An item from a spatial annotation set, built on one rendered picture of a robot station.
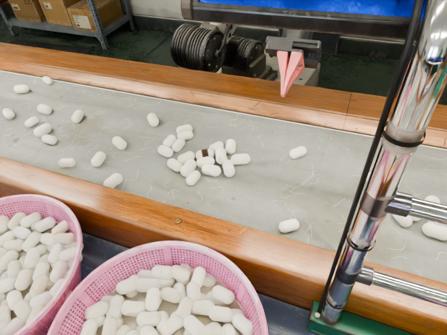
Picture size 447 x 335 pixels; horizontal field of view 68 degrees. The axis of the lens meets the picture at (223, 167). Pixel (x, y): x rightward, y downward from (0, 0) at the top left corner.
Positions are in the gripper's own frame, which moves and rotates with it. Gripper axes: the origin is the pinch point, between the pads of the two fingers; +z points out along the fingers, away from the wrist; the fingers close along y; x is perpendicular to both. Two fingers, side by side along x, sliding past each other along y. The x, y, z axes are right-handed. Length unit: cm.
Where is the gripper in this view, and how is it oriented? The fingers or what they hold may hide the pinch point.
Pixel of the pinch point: (283, 92)
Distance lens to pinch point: 66.1
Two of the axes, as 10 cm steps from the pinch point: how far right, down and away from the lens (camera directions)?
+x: 2.9, 1.2, 9.5
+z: -2.4, 9.7, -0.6
